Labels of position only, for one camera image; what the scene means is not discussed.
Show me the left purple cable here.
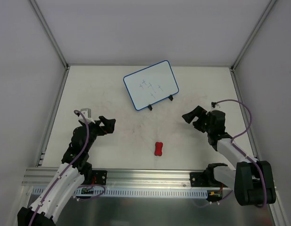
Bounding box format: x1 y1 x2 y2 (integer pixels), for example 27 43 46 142
27 109 106 226

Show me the blue-framed whiteboard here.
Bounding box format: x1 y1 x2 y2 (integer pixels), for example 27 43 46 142
123 60 179 111

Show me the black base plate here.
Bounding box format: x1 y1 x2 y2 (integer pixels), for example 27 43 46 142
189 172 207 187
91 170 108 186

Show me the left aluminium frame post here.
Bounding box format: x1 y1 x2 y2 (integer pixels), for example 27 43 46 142
28 0 69 69

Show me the right aluminium frame post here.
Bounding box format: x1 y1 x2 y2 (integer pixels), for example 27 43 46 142
231 0 277 71

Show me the red bone-shaped eraser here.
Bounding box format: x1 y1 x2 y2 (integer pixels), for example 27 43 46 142
154 142 163 156

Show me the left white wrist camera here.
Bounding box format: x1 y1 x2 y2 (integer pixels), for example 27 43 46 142
78 108 94 124

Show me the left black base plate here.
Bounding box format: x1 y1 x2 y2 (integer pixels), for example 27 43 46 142
91 170 108 186

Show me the aluminium frame post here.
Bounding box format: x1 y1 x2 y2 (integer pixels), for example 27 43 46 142
231 0 277 71
28 0 69 69

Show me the aluminium mounting rail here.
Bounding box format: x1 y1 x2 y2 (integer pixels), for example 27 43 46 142
21 166 238 188

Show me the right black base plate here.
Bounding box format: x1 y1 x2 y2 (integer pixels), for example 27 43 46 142
189 172 207 187

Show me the white slotted cable duct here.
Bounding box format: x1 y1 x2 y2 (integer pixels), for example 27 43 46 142
32 186 208 199

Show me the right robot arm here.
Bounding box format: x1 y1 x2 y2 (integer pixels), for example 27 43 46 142
182 106 276 207

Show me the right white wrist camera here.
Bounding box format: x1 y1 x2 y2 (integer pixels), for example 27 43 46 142
210 102 220 113

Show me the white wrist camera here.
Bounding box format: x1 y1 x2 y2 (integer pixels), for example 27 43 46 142
78 108 94 124
210 102 220 113

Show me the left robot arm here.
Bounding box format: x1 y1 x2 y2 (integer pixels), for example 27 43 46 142
17 110 116 226

